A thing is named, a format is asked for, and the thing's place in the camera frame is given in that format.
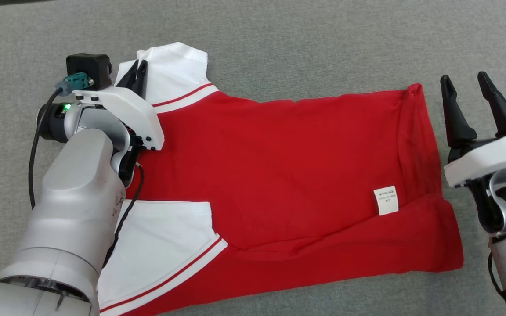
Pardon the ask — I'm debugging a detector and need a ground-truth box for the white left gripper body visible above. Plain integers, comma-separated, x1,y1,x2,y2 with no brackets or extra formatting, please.
73,86,165,187

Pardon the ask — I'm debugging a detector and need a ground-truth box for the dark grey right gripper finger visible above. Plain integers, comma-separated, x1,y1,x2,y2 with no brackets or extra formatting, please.
440,75,477,148
477,72,506,137

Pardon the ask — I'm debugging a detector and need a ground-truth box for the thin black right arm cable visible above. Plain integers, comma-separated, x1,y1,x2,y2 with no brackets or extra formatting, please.
488,252,506,295

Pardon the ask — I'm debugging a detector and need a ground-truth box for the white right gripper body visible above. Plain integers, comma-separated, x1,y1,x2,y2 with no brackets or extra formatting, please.
444,133,506,233

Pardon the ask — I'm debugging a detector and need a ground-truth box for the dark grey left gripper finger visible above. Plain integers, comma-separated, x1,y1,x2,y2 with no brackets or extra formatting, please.
117,61,141,88
137,60,149,101

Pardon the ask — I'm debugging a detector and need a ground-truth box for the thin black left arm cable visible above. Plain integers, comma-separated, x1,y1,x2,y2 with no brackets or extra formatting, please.
103,163,145,269

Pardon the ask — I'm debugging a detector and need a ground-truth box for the red and white T-shirt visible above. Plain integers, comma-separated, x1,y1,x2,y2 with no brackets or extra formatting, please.
97,42,464,316

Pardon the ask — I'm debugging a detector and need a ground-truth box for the black left camera cable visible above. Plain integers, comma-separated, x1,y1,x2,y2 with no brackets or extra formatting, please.
28,88,65,209

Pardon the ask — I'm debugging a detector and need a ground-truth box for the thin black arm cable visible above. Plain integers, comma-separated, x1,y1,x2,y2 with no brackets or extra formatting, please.
103,163,145,269
488,252,506,295

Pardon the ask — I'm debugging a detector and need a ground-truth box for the teal left camera connector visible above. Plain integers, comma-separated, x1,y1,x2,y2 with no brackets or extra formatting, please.
55,73,94,96

